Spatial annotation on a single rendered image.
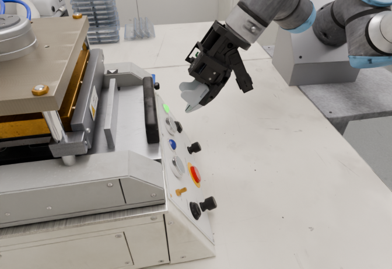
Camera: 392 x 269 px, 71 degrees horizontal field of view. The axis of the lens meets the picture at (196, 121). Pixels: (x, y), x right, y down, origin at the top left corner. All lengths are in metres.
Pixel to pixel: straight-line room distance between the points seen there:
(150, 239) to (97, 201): 0.12
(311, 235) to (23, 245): 0.50
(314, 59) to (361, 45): 0.20
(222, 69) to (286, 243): 0.37
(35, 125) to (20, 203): 0.10
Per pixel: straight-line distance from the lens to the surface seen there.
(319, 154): 0.80
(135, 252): 0.51
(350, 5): 0.96
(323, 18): 1.05
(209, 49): 0.59
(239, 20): 0.55
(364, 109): 1.04
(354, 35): 0.92
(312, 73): 1.07
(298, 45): 1.04
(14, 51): 0.43
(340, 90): 1.10
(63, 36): 0.48
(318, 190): 0.71
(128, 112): 0.51
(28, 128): 0.41
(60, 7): 1.49
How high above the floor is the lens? 1.27
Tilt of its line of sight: 39 degrees down
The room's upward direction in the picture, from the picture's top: straight up
